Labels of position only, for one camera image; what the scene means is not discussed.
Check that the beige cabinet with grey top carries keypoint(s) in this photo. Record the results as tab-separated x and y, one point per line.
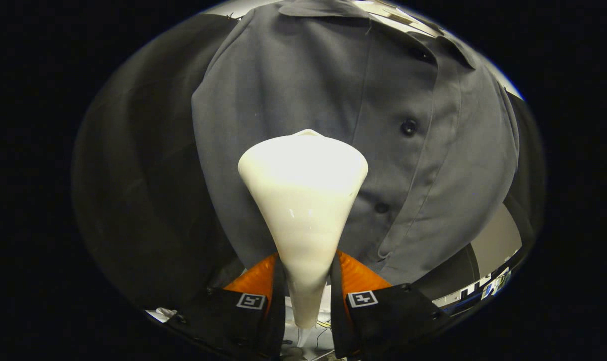
498	240

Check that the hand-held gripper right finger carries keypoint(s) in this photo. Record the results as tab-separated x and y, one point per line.
339	321

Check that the white garment steamer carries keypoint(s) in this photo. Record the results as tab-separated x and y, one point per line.
303	180

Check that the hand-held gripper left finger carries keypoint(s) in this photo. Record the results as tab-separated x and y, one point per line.
278	321

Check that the grey button shirt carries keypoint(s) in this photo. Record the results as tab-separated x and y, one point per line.
308	75

